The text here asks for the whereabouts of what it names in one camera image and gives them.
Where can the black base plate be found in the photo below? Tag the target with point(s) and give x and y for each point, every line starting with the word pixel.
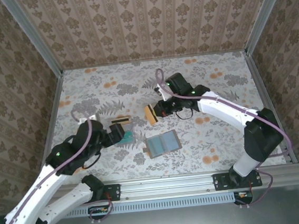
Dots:
pixel 219 182
pixel 115 192

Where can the small circuit board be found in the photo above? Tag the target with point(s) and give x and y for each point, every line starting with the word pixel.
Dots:
pixel 243 195
pixel 98 209

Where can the grey plastic card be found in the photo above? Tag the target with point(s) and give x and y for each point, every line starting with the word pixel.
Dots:
pixel 130 126

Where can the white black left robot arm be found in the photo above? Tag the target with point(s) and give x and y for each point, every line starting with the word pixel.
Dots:
pixel 28 203

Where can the aluminium corner post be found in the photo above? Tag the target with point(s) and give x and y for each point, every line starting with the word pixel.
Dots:
pixel 264 13
pixel 36 38

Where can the teal card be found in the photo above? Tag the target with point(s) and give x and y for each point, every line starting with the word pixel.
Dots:
pixel 127 137

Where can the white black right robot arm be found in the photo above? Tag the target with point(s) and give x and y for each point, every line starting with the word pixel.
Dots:
pixel 226 110

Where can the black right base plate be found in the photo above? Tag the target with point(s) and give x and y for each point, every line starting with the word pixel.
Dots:
pixel 219 182

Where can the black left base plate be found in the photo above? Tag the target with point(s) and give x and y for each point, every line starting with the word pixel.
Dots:
pixel 115 192

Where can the grey card holder clear sleeves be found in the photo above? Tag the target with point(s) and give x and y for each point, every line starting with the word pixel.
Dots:
pixel 163 143

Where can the aluminium side rail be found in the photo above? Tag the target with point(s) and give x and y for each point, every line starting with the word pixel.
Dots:
pixel 264 93
pixel 53 113

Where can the aluminium front frame rail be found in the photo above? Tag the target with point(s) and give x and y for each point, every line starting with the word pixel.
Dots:
pixel 167 185

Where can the tan card black stripe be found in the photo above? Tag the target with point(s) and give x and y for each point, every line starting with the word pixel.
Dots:
pixel 121 119

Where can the orange sponge block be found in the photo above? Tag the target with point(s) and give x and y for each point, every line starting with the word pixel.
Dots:
pixel 151 114

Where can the grey metal panel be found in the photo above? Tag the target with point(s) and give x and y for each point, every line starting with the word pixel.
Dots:
pixel 176 223

